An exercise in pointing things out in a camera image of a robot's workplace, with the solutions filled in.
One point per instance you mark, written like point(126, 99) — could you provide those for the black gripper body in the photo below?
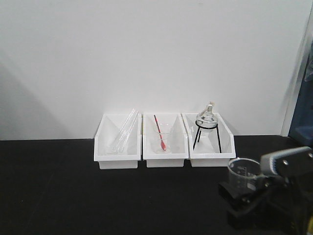
point(283, 202)

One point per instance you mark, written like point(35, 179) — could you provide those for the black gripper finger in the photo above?
point(242, 217)
point(230, 193)

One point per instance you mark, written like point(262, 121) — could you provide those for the clear glass beaker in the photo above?
point(243, 174)

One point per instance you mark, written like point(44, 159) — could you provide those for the blue cabinet at right edge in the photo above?
point(302, 121)

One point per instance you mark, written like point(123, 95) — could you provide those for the small glass beaker in bin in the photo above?
point(166, 138)

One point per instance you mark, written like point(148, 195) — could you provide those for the right white plastic bin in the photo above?
point(209, 149)

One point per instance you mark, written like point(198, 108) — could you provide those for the white plastic bin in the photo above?
point(168, 123)
point(209, 149)
point(107, 132)

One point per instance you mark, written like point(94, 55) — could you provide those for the middle white plastic bin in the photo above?
point(168, 123)

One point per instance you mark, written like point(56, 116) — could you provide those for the glass alcohol lamp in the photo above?
point(206, 120)

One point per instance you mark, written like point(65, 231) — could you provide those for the red black dropper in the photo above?
point(160, 133)

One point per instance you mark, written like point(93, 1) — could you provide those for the glass tubes bundle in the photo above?
point(120, 141)

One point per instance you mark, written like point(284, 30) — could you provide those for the left white plastic bin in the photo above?
point(107, 132)

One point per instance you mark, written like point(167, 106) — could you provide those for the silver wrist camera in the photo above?
point(287, 163)

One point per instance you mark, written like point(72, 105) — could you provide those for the black wire tripod stand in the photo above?
point(202, 128)

